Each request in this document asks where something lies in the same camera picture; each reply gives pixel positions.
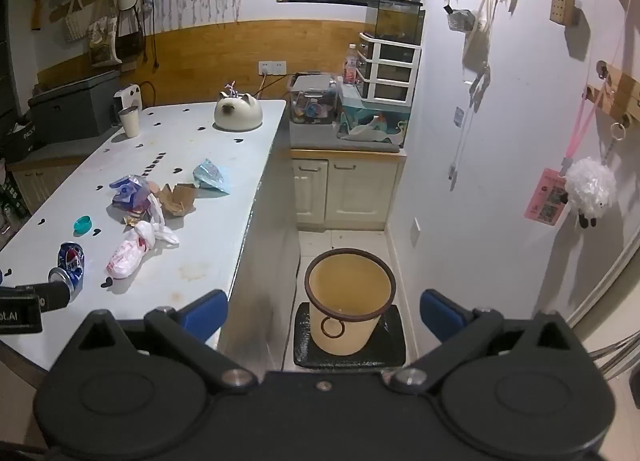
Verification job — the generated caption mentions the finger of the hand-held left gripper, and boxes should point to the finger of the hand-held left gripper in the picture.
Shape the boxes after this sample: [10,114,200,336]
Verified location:
[15,281,72,314]

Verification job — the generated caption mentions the white cat-shaped pot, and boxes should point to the white cat-shaped pot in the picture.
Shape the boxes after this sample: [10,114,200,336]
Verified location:
[214,93,264,132]

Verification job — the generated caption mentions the cream cabinet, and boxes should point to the cream cabinet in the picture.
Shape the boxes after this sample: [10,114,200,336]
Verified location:
[290,148,407,233]

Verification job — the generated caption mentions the crushed blue soda can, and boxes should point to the crushed blue soda can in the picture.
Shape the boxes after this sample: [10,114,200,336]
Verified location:
[48,242,86,302]

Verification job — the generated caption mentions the beige bin with brown rim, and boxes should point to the beige bin with brown rim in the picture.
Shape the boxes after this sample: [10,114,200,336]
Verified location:
[304,249,397,356]

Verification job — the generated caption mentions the black bag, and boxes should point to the black bag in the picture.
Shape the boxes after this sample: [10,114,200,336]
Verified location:
[0,118,46,164]

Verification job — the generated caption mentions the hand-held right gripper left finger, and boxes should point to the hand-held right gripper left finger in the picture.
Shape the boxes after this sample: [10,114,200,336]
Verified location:
[65,289,258,392]

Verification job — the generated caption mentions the teal printed box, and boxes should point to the teal printed box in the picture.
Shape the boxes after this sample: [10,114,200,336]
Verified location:
[336,83,406,144]

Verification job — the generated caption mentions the purple snack bag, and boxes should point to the purple snack bag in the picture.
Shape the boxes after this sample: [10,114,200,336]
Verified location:
[109,175,153,214]

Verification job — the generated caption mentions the grey counter mat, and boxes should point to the grey counter mat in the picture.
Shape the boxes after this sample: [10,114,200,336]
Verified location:
[289,120,407,156]

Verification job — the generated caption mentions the hanging white cable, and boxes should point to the hanging white cable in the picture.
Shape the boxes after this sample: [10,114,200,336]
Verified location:
[447,61,493,192]

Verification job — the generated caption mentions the dark mesh bag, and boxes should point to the dark mesh bag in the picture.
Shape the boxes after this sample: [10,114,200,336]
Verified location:
[116,6,146,60]

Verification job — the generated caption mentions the small white appliance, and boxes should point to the small white appliance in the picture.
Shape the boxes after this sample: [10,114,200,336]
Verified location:
[114,84,143,112]

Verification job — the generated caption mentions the wooden peg block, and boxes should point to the wooden peg block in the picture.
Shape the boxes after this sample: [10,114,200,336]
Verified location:
[549,0,575,24]

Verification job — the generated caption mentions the light blue plastic packet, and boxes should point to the light blue plastic packet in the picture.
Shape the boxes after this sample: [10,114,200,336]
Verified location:
[193,158,232,195]

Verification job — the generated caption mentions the white cup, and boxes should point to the white cup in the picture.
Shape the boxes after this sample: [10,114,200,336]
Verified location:
[118,107,142,138]

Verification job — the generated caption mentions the pink card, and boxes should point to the pink card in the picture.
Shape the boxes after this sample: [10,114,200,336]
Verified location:
[524,167,568,226]

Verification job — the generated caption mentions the white red plastic bag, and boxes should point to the white red plastic bag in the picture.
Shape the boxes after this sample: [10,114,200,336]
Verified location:
[105,196,180,279]

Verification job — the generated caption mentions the plastic water bottle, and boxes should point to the plastic water bottle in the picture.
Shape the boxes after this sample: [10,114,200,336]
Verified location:
[343,44,360,84]

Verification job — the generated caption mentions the metal key ring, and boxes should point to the metal key ring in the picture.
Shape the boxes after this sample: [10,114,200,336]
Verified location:
[605,122,628,164]

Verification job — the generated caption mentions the brown cardboard box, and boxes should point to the brown cardboard box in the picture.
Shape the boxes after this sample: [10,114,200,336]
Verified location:
[159,183,198,218]

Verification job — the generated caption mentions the pink lanyard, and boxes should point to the pink lanyard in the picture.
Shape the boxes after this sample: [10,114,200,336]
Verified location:
[562,81,613,174]

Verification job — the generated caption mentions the white drawer unit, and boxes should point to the white drawer unit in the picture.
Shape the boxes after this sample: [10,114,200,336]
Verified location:
[359,32,422,104]

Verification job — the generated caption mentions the grey storage box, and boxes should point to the grey storage box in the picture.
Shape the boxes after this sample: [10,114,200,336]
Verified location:
[27,70,122,146]

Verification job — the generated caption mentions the clipped grey packet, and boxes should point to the clipped grey packet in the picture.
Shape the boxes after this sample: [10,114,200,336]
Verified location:
[442,6,476,33]

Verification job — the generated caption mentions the white mesh bag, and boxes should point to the white mesh bag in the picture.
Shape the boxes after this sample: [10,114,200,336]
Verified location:
[62,0,94,44]

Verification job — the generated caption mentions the black floor mat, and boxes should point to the black floor mat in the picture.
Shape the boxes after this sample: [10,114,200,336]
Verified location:
[292,303,407,368]

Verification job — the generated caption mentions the wooden hook rack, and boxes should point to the wooden hook rack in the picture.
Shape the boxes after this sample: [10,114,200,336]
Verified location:
[585,76,640,118]

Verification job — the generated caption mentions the clear plastic storage box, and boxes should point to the clear plastic storage box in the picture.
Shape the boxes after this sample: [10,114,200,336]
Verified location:
[287,73,343,126]

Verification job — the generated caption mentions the white sheep plush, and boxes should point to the white sheep plush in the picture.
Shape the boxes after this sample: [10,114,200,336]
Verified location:
[564,156,619,230]

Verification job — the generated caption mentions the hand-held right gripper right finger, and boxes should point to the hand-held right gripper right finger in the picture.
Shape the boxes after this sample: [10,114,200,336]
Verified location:
[391,289,583,394]

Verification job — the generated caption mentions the glass fish tank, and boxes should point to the glass fish tank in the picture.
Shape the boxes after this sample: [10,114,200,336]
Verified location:
[365,0,427,44]

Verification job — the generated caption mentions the printed tote bag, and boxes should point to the printed tote bag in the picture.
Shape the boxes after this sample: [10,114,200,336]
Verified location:
[87,16,123,69]

